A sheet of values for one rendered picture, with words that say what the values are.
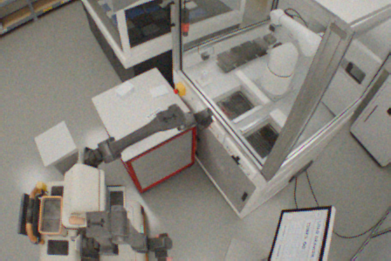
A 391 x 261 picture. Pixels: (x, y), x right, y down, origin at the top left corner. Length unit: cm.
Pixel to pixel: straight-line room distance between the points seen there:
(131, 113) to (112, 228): 133
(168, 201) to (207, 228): 42
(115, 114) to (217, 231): 128
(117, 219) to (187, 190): 177
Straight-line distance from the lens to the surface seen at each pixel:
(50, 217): 171
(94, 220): 83
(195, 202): 249
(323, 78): 93
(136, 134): 117
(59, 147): 205
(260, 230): 250
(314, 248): 136
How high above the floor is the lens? 238
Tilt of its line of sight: 55 degrees down
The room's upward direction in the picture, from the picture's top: 2 degrees clockwise
